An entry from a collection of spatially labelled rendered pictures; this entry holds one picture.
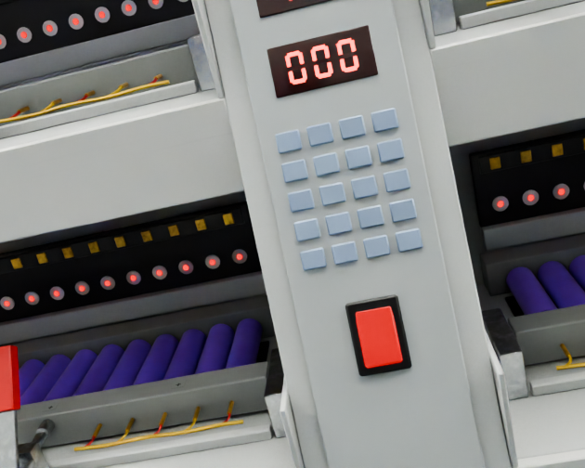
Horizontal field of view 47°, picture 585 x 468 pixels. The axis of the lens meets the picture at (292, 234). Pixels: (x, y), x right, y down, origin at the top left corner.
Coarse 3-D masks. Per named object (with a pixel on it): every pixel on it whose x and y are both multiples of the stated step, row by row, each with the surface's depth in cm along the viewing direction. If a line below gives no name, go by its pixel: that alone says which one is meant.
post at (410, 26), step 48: (240, 96) 31; (432, 96) 30; (240, 144) 31; (432, 144) 30; (432, 192) 30; (288, 288) 31; (288, 336) 31; (480, 336) 30; (288, 384) 32; (480, 384) 31; (480, 432) 31
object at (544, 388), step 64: (512, 192) 46; (576, 192) 46; (512, 256) 46; (576, 256) 45; (512, 320) 38; (576, 320) 36; (512, 384) 35; (576, 384) 35; (512, 448) 30; (576, 448) 31
